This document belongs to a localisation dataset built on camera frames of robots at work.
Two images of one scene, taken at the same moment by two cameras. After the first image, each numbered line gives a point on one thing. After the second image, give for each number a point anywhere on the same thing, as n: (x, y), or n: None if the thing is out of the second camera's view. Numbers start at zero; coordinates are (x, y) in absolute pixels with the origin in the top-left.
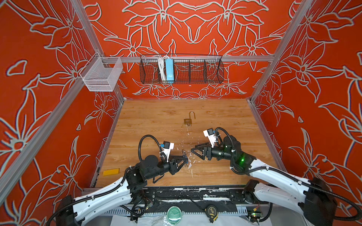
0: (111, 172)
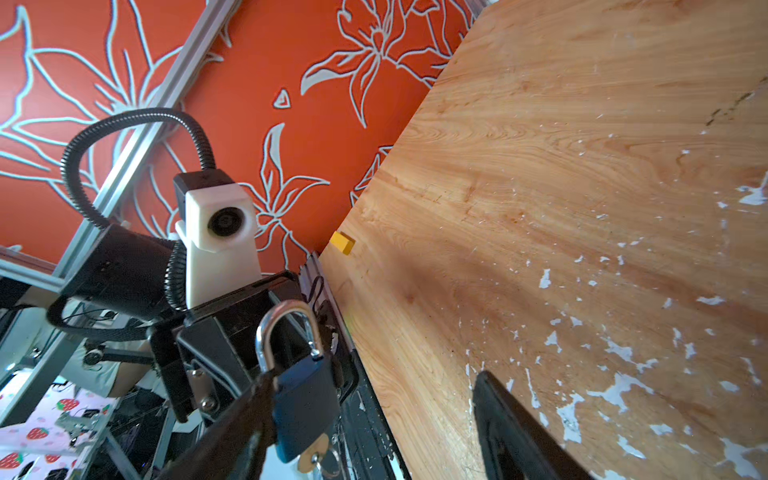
0: (343, 242)
